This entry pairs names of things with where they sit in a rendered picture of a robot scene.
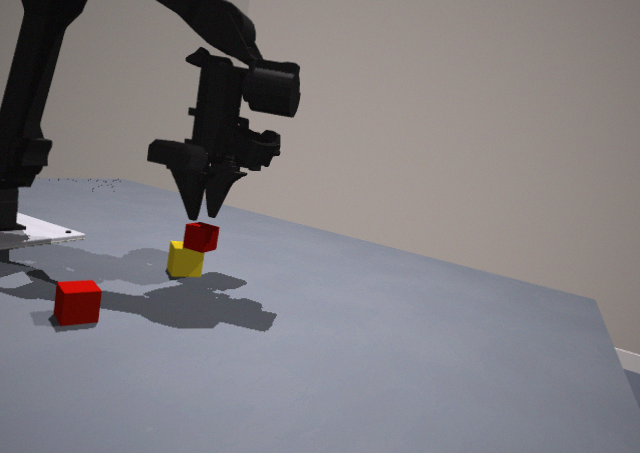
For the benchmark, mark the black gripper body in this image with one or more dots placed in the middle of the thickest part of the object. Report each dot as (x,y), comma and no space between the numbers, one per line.
(192,155)

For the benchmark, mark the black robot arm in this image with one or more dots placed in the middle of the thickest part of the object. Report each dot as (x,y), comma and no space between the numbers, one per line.
(268,86)

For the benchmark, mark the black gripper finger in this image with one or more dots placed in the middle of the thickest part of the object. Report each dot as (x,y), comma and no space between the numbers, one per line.
(191,185)
(218,187)

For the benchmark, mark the yellow cube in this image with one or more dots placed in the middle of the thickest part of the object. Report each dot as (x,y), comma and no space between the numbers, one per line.
(184,262)

